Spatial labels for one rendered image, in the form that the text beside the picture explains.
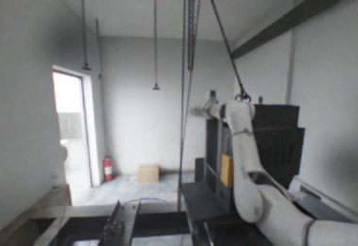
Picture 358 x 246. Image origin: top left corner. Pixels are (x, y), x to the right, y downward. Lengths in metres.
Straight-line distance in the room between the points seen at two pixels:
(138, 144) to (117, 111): 0.83
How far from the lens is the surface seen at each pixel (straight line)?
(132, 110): 3.28
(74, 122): 7.92
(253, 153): 0.46
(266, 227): 0.39
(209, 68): 3.41
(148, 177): 3.23
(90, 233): 1.88
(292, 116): 1.23
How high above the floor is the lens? 1.64
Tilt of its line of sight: 9 degrees down
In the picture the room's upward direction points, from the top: straight up
